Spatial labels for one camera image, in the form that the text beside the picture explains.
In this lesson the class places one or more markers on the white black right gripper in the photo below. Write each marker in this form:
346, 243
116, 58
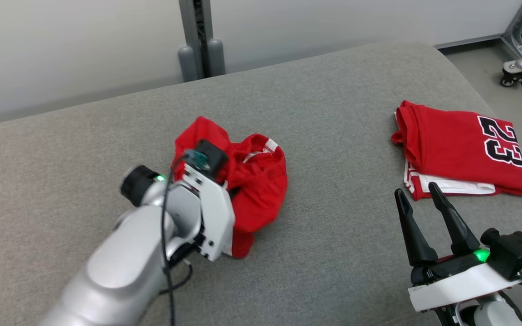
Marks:
460, 283

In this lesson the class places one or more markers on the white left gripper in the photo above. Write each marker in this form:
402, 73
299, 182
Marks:
218, 217

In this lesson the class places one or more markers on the red shorts with white band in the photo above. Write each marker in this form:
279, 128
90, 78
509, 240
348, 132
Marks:
256, 190

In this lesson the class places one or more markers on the red white number 23 jersey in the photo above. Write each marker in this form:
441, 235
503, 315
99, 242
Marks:
447, 145

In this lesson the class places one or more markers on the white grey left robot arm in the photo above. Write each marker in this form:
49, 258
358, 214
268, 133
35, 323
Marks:
125, 262

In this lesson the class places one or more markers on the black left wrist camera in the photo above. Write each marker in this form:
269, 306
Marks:
213, 158

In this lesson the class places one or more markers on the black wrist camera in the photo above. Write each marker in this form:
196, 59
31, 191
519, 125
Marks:
213, 158
514, 253

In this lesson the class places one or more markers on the teal left camera connector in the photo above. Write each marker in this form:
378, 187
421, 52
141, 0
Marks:
197, 158

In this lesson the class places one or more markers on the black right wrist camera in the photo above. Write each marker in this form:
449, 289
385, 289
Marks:
514, 253

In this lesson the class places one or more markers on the grey upright post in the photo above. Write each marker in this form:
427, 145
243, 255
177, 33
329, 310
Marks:
200, 45

